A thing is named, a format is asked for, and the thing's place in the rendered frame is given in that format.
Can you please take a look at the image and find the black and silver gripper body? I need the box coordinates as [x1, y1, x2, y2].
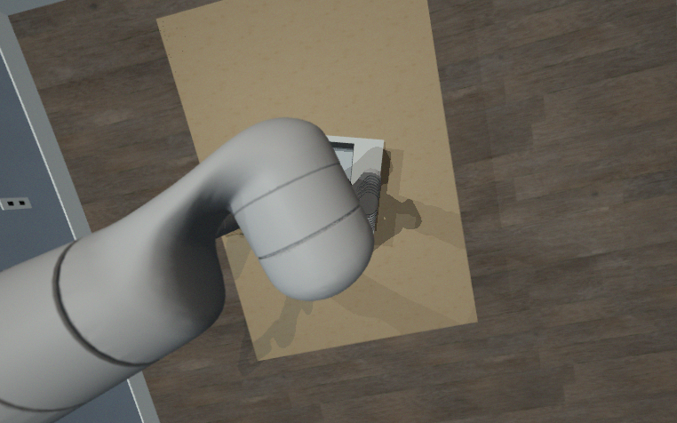
[349, 169, 381, 230]

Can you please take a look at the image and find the grey square sink basin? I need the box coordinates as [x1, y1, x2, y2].
[326, 135, 384, 185]

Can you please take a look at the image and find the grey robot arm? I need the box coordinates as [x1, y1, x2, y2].
[0, 117, 374, 423]

